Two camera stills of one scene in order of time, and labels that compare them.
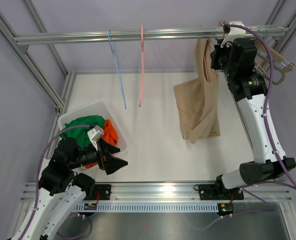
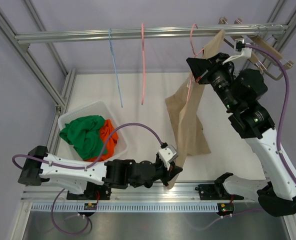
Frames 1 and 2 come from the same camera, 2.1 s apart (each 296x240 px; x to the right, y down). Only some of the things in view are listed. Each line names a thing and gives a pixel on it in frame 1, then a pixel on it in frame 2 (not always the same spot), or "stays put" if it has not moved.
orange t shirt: (109, 134) stays put
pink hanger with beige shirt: (204, 60) -> (195, 55)
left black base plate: (104, 191) stays put
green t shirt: (80, 133) stays put
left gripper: (111, 163) -> (168, 175)
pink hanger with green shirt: (142, 66) stays put
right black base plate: (212, 192) stays put
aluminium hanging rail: (152, 36) stays put
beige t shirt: (197, 100) -> (185, 109)
